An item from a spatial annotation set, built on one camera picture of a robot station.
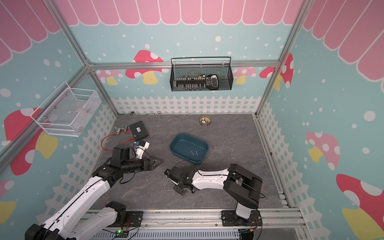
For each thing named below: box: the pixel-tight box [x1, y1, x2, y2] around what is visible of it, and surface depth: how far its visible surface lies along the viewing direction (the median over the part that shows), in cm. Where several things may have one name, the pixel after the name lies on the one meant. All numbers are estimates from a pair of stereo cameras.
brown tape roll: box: [199, 115, 211, 126], surface depth 118 cm
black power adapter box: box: [129, 120, 150, 141], surface depth 111 cm
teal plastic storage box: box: [169, 134, 209, 165], surface depth 102 cm
